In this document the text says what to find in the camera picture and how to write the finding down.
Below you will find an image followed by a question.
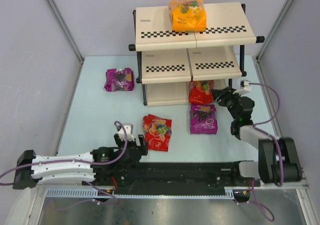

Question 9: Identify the red fruit gummy bag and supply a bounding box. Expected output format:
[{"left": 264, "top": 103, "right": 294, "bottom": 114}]
[
  {"left": 188, "top": 80, "right": 215, "bottom": 105},
  {"left": 142, "top": 114, "right": 172, "bottom": 152}
]

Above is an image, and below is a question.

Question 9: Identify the purple grape gummy bag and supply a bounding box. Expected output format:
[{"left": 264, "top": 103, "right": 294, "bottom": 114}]
[
  {"left": 189, "top": 103, "right": 218, "bottom": 135},
  {"left": 104, "top": 67, "right": 135, "bottom": 92}
]

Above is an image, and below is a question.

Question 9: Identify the orange mango gummy bag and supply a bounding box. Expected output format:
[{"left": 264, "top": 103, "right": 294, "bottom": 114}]
[{"left": 168, "top": 0, "right": 207, "bottom": 32}]

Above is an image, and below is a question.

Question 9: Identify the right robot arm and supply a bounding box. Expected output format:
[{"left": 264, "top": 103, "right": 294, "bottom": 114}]
[{"left": 211, "top": 87, "right": 303, "bottom": 186}]

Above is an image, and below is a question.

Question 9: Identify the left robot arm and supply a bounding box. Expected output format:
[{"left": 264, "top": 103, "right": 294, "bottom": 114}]
[{"left": 12, "top": 134, "right": 148, "bottom": 190}]

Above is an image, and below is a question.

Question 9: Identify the beige three-tier shelf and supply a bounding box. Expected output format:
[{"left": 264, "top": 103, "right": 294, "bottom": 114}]
[{"left": 128, "top": 2, "right": 265, "bottom": 106}]

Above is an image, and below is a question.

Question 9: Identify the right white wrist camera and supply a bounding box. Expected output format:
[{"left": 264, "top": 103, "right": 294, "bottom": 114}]
[{"left": 232, "top": 80, "right": 252, "bottom": 96}]

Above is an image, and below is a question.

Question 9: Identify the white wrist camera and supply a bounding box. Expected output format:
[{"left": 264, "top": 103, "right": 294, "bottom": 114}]
[
  {"left": 117, "top": 123, "right": 134, "bottom": 141},
  {"left": 232, "top": 80, "right": 252, "bottom": 96}
]

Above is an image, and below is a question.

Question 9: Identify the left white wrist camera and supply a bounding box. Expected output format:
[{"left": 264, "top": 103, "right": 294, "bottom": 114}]
[{"left": 117, "top": 123, "right": 134, "bottom": 141}]

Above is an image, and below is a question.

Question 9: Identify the grey cable duct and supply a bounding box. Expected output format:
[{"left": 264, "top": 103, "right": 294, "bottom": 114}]
[{"left": 45, "top": 187, "right": 251, "bottom": 199}]

